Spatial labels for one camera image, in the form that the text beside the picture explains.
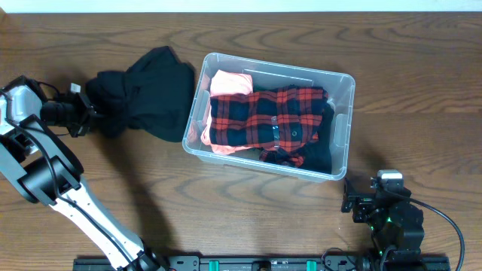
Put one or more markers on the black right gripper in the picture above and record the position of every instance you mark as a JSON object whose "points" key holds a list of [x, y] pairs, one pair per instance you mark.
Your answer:
{"points": [[365, 201]]}

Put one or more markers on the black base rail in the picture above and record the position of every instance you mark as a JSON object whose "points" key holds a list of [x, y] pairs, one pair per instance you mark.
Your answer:
{"points": [[327, 262]]}

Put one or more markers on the clear plastic storage bin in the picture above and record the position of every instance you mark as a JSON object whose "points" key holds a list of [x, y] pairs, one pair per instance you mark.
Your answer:
{"points": [[268, 76]]}

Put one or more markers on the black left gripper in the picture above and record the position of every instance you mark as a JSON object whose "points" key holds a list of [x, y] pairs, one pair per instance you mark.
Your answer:
{"points": [[86, 113]]}

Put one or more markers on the black garment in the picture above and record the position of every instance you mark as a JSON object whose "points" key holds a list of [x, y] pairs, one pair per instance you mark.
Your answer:
{"points": [[155, 94]]}

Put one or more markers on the pink printed t-shirt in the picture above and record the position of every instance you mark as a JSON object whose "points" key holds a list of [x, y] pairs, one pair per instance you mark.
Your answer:
{"points": [[226, 83]]}

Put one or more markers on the dark teal garment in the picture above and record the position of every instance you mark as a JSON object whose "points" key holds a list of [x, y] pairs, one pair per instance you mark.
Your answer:
{"points": [[317, 155]]}

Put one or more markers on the red plaid flannel shirt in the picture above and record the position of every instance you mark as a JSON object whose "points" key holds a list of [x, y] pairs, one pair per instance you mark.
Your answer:
{"points": [[280, 122]]}

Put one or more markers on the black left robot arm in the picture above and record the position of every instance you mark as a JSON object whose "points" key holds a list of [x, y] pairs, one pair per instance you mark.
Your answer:
{"points": [[44, 170]]}

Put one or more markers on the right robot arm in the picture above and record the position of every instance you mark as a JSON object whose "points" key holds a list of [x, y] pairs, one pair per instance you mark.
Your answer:
{"points": [[396, 225]]}

